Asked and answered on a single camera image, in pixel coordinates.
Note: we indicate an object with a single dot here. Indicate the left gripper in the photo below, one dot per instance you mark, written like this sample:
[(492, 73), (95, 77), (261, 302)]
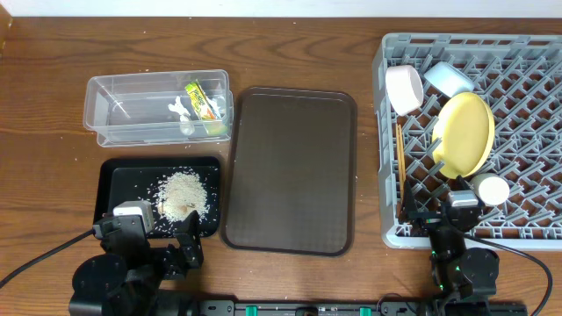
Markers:
[(192, 249)]

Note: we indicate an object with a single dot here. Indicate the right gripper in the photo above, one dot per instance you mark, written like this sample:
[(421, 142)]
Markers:
[(411, 213)]

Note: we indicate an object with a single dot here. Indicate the wooden chopstick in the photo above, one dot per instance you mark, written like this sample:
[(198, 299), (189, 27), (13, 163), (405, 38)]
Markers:
[(402, 162), (398, 158)]

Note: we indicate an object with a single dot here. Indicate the light green cup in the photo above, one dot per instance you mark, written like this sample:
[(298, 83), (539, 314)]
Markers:
[(490, 188)]

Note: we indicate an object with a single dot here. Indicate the yellow plate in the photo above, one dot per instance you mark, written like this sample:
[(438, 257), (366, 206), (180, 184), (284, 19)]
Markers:
[(465, 129)]

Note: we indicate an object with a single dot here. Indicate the pink white bowl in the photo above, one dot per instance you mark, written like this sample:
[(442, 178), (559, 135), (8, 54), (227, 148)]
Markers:
[(404, 89)]

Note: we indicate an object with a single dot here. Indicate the green snack wrapper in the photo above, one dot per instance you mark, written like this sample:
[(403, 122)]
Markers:
[(205, 109)]

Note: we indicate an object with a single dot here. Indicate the white tissue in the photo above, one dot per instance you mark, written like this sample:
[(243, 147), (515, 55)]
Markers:
[(186, 127)]

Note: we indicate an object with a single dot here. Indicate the blue bowl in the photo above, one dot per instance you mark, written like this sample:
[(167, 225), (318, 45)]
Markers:
[(448, 79)]

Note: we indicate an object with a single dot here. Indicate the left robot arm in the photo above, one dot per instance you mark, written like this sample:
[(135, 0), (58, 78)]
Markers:
[(126, 278)]

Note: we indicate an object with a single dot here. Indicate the black waste tray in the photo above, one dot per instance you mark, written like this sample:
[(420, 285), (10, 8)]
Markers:
[(132, 179)]

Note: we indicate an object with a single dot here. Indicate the grey dishwasher rack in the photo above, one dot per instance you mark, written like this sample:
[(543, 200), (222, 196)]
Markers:
[(519, 77)]

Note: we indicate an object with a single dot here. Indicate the clear plastic waste bin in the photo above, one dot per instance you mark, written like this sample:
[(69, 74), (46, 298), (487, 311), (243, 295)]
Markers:
[(131, 110)]

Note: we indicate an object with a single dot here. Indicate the cooked rice pile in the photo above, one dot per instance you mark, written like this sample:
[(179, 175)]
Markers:
[(177, 196)]

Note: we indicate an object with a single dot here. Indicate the dark brown serving tray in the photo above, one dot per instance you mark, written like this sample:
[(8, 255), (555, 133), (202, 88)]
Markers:
[(292, 172)]

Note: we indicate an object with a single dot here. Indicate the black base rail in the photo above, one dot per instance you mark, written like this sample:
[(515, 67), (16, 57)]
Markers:
[(385, 308)]

